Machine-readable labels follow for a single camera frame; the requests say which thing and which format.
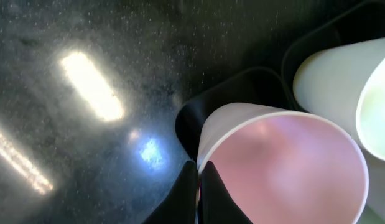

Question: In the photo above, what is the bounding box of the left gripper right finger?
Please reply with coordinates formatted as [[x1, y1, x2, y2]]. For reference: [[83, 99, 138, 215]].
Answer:
[[198, 161, 254, 224]]

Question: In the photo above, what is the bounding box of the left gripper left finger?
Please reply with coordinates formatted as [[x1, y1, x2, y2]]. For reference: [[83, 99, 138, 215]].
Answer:
[[142, 160, 199, 224]]

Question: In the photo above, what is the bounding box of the pink cup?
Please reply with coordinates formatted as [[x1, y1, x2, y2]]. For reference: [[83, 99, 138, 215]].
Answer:
[[197, 102, 369, 224]]

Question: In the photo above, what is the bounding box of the black tray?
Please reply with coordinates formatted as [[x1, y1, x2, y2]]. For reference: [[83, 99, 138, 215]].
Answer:
[[175, 0, 385, 162]]

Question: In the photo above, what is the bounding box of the white cup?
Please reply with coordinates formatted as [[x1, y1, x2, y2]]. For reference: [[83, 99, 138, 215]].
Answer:
[[292, 36, 385, 162]]

